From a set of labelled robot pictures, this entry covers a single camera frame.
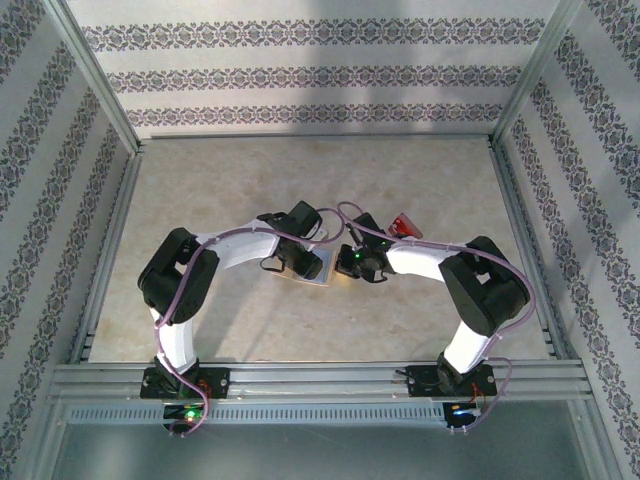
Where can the wooden board with clear cover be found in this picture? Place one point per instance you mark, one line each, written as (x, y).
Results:
(325, 272)

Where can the red credit card stack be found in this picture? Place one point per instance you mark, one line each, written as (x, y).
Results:
(402, 225)

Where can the clear acrylic card box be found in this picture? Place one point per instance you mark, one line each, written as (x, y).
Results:
(415, 235)

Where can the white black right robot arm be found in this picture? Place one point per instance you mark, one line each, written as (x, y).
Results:
(420, 262)

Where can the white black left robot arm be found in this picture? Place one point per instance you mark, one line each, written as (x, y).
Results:
(240, 250)

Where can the grey metal bottom panel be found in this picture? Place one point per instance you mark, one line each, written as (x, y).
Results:
(320, 455)

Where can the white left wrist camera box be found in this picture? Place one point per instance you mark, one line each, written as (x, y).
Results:
(320, 234)

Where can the aluminium front rail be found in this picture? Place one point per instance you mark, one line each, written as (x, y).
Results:
(320, 380)

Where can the aluminium rail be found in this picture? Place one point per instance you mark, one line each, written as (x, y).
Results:
(107, 250)
(525, 240)
(320, 380)
(320, 136)

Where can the aluminium back rail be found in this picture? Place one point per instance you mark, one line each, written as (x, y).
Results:
(320, 136)

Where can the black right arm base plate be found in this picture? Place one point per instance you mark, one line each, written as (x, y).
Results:
(417, 385)

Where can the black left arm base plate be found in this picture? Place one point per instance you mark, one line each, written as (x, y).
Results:
(220, 382)

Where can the aluminium right side rail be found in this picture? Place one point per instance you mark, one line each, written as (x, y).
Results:
(525, 240)

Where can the aluminium left side rail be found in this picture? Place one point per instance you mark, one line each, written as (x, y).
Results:
(107, 250)

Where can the aluminium right corner post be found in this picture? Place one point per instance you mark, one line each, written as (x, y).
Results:
(535, 70)

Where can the aluminium corner post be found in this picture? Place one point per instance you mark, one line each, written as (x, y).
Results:
(535, 70)
(95, 85)

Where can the aluminium left corner post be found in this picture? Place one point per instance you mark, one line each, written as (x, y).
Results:
(95, 85)

